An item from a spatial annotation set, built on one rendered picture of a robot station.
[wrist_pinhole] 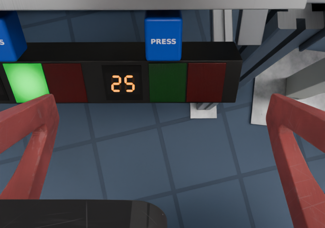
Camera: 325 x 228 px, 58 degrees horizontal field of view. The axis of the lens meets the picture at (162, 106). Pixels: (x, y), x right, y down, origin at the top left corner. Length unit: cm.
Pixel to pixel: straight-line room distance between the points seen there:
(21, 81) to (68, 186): 70
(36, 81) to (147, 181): 68
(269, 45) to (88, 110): 68
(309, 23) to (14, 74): 25
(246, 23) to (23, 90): 18
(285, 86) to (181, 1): 81
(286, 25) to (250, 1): 11
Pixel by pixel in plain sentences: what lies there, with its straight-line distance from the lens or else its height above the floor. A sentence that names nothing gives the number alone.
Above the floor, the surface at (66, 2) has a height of 73.
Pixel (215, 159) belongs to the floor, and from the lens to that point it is 90.
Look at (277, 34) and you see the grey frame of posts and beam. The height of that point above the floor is 63.
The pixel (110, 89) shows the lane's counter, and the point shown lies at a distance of 24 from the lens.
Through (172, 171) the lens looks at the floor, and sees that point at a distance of 89.
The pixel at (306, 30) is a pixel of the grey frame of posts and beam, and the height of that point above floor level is 64.
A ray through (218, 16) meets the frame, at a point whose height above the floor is 32.
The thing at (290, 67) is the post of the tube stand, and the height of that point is 1.
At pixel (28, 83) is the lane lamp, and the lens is 25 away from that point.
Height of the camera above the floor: 89
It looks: 83 degrees down
